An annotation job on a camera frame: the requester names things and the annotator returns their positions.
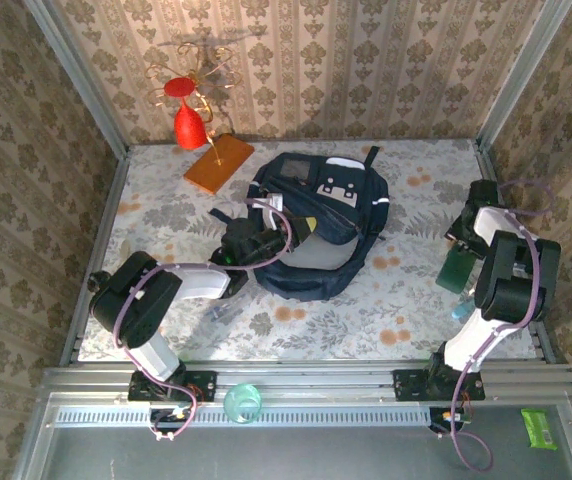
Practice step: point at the clear plastic pen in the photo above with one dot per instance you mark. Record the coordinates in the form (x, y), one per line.
(223, 312)

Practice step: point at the aluminium frame post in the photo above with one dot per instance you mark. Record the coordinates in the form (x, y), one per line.
(76, 80)
(526, 75)

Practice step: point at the red wine glass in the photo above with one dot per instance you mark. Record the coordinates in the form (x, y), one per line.
(188, 130)

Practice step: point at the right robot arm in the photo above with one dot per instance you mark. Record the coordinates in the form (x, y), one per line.
(516, 280)

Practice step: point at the small connector board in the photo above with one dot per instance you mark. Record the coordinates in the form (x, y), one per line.
(451, 420)
(173, 420)

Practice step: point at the grey metal bench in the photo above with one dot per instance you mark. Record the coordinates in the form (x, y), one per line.
(316, 455)

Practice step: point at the orange wooden board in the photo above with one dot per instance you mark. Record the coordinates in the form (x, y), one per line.
(216, 175)

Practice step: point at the dark green pencil case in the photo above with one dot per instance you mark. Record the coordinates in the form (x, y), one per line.
(453, 272)

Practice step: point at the light blue eraser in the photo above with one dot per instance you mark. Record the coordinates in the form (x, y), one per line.
(460, 312)

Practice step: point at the dark round metal cup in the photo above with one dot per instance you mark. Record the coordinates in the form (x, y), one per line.
(97, 280)

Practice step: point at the teal glass cup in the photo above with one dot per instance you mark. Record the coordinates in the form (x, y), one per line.
(242, 405)

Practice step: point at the navy blue backpack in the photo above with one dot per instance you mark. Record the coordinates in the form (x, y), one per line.
(346, 205)

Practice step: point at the aluminium side rail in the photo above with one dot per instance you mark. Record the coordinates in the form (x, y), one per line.
(496, 165)
(107, 220)

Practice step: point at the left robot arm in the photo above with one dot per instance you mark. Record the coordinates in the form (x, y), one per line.
(136, 300)

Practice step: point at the floral tablecloth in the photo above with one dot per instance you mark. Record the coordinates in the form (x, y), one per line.
(416, 320)

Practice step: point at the long aluminium base rail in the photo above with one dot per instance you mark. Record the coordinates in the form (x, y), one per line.
(306, 377)

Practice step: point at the green wipes pack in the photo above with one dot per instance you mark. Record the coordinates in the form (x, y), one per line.
(538, 430)

